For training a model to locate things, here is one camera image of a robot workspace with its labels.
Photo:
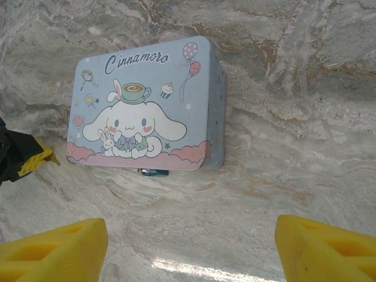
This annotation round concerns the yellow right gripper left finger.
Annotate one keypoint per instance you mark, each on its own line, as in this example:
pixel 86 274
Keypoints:
pixel 53 252

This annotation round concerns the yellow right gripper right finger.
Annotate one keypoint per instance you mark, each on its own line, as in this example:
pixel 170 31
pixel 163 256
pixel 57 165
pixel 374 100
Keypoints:
pixel 329 255

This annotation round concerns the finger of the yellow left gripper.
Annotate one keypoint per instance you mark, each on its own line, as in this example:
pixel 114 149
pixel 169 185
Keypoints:
pixel 36 161

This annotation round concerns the blue cartoon tin box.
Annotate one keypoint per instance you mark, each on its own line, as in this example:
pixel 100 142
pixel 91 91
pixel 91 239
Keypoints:
pixel 141 111

